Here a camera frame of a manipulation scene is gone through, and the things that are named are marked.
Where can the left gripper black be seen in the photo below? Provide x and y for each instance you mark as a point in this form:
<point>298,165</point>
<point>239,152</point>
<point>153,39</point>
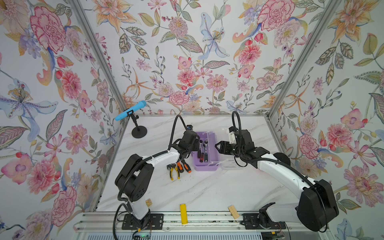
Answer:
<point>197,143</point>

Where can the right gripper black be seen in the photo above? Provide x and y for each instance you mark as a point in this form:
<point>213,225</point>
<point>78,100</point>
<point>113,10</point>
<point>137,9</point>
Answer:
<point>224,146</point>

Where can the purple plastic tool box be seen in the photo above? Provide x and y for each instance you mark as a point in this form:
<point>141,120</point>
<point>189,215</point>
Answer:
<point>216,160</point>

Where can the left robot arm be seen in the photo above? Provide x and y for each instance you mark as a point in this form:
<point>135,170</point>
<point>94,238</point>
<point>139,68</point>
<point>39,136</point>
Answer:
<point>134,178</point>

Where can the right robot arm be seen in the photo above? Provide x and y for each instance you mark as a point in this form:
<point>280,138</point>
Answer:
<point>316,205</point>

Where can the orange black screwdriver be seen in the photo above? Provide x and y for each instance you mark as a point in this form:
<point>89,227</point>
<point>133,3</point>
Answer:
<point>180,167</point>
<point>186,166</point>

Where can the black microphone stand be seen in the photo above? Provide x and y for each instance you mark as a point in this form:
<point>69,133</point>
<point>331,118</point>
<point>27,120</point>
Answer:
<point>138,132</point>

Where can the black round pad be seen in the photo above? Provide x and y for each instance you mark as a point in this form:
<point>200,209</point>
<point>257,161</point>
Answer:
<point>283,158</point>

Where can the blue microphone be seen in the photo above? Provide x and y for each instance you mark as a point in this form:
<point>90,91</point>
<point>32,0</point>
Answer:
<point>129,111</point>

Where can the small wooden tag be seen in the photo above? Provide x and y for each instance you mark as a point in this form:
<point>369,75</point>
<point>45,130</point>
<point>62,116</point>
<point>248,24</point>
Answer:
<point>148,202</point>

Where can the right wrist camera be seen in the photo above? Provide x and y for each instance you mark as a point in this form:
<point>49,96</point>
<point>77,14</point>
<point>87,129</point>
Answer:
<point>231,133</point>

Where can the yellow handled pliers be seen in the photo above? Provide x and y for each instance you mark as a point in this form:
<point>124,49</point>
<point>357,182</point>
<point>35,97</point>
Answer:
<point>173,171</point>

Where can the wooden block on rail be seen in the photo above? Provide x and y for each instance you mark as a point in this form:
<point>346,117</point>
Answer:
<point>234,213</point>

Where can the yellow block on rail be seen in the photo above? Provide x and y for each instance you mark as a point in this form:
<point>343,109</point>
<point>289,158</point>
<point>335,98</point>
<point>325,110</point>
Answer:
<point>184,216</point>

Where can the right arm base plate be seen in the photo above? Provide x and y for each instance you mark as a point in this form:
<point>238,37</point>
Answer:
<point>255,221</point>

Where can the aluminium front rail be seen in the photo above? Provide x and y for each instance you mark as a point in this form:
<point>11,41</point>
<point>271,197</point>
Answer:
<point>200,222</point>

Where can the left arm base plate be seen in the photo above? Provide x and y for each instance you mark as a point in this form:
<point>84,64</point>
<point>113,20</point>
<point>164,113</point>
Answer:
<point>149,222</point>

